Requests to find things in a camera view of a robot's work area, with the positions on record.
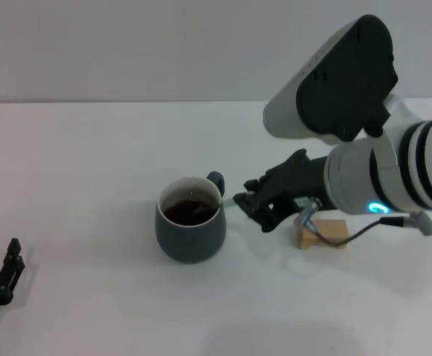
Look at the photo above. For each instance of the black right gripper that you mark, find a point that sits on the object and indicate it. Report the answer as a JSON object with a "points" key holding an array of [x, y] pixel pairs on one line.
{"points": [[297, 178]]}

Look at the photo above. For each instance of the grey ceramic coffee cup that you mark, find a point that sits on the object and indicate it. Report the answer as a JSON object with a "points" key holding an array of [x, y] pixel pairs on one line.
{"points": [[189, 241]]}

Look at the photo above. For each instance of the wooden rest block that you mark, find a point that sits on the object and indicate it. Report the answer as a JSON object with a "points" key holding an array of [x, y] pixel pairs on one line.
{"points": [[330, 230]]}

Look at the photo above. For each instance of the white black wrist camera housing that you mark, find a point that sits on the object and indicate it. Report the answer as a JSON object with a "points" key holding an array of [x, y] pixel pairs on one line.
{"points": [[341, 85]]}

